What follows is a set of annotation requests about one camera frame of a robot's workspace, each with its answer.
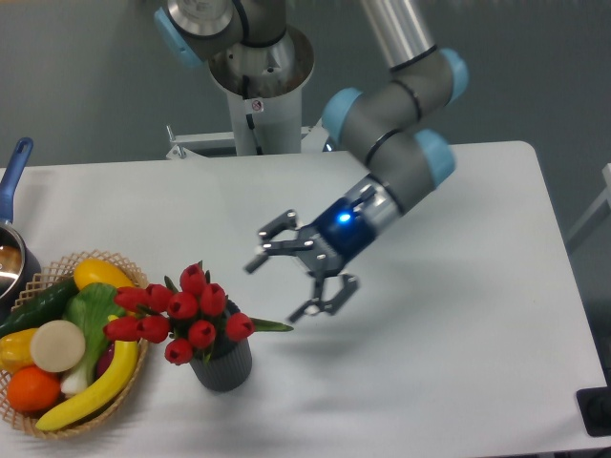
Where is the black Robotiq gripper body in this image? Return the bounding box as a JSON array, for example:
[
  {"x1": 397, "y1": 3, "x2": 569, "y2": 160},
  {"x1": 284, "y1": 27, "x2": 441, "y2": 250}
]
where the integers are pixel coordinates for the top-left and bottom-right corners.
[{"x1": 296, "y1": 203, "x2": 373, "y2": 278}]

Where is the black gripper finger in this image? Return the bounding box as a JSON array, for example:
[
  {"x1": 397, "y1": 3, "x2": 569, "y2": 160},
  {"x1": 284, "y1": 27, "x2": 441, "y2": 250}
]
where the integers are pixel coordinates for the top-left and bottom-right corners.
[
  {"x1": 288, "y1": 273, "x2": 359, "y2": 323},
  {"x1": 243, "y1": 209, "x2": 314, "y2": 274}
]

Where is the red tulip bouquet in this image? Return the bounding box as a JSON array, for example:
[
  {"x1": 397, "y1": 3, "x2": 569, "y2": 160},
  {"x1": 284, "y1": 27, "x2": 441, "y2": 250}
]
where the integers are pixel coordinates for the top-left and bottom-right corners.
[{"x1": 103, "y1": 262, "x2": 293, "y2": 365}]

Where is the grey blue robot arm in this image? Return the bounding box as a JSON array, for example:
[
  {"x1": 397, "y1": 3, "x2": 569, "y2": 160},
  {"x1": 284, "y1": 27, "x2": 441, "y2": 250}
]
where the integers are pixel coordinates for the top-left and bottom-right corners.
[{"x1": 154, "y1": 1, "x2": 469, "y2": 320}]

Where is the dark grey ribbed vase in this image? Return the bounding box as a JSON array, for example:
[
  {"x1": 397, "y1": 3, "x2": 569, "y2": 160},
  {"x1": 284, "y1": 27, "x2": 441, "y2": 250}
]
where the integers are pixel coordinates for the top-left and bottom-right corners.
[{"x1": 188, "y1": 299, "x2": 253, "y2": 393}]

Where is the yellow plastic banana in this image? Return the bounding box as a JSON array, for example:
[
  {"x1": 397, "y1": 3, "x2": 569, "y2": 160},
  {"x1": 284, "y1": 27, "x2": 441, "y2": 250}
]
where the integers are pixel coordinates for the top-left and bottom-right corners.
[{"x1": 35, "y1": 341, "x2": 139, "y2": 432}]

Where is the yellow squash toy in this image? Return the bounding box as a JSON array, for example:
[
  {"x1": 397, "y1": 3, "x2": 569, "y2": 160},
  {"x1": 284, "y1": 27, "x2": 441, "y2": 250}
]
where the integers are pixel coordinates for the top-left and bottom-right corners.
[{"x1": 71, "y1": 258, "x2": 135, "y2": 319}]

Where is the green bok choy toy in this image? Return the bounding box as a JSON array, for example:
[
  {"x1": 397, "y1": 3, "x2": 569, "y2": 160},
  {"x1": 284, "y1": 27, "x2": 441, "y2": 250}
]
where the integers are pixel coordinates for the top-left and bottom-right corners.
[{"x1": 61, "y1": 282, "x2": 126, "y2": 397}]

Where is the purple eggplant toy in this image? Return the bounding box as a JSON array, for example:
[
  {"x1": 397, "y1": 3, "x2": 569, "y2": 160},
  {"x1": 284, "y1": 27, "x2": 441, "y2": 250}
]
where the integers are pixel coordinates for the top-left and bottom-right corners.
[{"x1": 95, "y1": 343, "x2": 115, "y2": 379}]

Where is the woven wicker basket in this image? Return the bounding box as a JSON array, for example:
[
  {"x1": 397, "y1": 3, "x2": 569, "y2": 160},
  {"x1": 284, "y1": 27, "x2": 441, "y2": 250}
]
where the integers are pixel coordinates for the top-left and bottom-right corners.
[{"x1": 1, "y1": 249, "x2": 149, "y2": 440}]

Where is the green cucumber toy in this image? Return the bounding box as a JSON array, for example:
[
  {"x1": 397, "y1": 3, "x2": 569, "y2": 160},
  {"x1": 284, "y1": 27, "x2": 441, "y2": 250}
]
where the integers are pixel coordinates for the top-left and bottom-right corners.
[{"x1": 1, "y1": 277, "x2": 78, "y2": 337}]

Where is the beige round disc toy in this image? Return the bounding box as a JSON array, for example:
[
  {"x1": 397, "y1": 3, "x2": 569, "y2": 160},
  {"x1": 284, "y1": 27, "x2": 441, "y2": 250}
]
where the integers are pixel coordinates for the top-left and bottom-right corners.
[{"x1": 30, "y1": 320, "x2": 86, "y2": 373}]

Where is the black device at edge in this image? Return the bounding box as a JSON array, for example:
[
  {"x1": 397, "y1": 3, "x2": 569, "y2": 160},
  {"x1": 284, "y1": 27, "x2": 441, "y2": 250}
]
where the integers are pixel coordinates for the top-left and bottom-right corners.
[{"x1": 576, "y1": 386, "x2": 610, "y2": 437}]

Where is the yellow bell pepper toy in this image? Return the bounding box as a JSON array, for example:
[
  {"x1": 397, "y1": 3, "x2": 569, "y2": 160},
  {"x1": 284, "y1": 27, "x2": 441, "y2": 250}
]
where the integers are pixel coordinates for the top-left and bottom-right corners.
[{"x1": 1, "y1": 328, "x2": 37, "y2": 374}]

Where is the orange plastic fruit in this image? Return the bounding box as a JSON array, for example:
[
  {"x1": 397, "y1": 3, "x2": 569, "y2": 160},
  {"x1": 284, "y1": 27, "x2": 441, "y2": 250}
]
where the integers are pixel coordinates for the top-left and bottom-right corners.
[{"x1": 7, "y1": 365, "x2": 60, "y2": 412}]

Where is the white metal base frame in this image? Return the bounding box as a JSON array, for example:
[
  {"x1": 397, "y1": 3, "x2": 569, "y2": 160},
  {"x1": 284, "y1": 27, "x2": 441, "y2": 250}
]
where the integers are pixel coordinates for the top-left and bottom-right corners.
[{"x1": 165, "y1": 124, "x2": 338, "y2": 160}]

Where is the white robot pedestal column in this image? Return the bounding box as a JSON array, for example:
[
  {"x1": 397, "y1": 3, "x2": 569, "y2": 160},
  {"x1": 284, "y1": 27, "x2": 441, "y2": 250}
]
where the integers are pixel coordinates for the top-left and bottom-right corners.
[{"x1": 209, "y1": 26, "x2": 314, "y2": 156}]

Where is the white frame at right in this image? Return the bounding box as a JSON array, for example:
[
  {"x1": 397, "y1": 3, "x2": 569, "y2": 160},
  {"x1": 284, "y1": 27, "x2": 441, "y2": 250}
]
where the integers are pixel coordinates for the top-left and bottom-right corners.
[{"x1": 565, "y1": 163, "x2": 610, "y2": 254}]

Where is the blue handled saucepan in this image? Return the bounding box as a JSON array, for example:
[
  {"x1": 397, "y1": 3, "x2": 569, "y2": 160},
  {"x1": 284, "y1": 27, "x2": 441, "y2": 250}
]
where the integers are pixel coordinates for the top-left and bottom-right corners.
[{"x1": 1, "y1": 137, "x2": 41, "y2": 322}]

